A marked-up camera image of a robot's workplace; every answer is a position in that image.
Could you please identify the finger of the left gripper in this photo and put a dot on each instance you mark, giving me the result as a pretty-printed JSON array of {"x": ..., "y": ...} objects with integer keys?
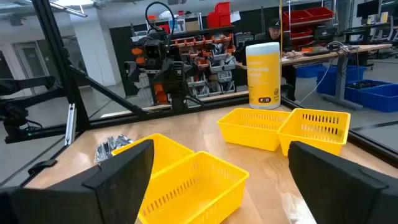
[
  {"x": 131, "y": 71},
  {"x": 177, "y": 74}
]

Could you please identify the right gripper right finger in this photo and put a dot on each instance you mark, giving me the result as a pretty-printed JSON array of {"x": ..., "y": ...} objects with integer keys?
[{"x": 342, "y": 196}]

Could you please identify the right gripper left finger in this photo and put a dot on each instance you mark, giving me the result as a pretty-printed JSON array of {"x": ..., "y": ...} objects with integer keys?
[{"x": 93, "y": 199}]

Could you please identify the packaged silver nail clipper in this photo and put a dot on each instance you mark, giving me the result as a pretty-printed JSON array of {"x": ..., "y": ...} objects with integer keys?
[
  {"x": 113, "y": 144},
  {"x": 102, "y": 152},
  {"x": 124, "y": 140}
]

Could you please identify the yellow plastic slotted basket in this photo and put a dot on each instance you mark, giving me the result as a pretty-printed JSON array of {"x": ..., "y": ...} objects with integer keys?
[
  {"x": 202, "y": 199},
  {"x": 174, "y": 152},
  {"x": 248, "y": 140}
]

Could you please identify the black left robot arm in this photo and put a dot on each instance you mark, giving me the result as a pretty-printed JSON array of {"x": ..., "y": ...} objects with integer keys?
[{"x": 178, "y": 96}]

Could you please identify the parts rack with orange bins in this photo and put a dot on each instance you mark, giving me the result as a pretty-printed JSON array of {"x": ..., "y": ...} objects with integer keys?
[{"x": 217, "y": 62}]

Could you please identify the black plastic clamp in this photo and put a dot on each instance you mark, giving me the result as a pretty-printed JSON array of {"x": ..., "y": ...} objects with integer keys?
[{"x": 42, "y": 166}]

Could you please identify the white plastic packets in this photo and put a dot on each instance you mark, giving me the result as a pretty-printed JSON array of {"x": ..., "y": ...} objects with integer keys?
[{"x": 311, "y": 143}]

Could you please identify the stacked red storage bins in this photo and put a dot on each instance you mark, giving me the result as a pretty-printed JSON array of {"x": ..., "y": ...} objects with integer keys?
[{"x": 219, "y": 15}]

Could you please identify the yellow wipes canister white lid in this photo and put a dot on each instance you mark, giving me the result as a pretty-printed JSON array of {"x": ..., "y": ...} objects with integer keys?
[{"x": 262, "y": 77}]

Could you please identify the blue plastic crate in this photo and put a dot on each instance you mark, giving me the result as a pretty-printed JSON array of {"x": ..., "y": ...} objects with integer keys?
[
  {"x": 308, "y": 71},
  {"x": 382, "y": 99},
  {"x": 354, "y": 93},
  {"x": 329, "y": 81}
]

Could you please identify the person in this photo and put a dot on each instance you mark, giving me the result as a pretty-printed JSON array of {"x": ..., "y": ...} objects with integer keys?
[{"x": 275, "y": 32}]

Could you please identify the shelf of red bins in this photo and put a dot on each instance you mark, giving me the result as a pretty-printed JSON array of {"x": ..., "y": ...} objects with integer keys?
[{"x": 306, "y": 15}]

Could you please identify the wooden office desk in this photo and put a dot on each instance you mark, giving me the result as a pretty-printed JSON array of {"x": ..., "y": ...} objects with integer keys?
[{"x": 357, "y": 49}]

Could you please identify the black computer monitor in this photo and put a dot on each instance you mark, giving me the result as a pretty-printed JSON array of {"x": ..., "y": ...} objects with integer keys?
[{"x": 368, "y": 7}]

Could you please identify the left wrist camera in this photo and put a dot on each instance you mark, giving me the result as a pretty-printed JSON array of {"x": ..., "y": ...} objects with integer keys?
[{"x": 154, "y": 51}]

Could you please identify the silver metal bracket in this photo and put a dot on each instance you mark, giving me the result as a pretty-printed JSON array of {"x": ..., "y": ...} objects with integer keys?
[{"x": 71, "y": 124}]

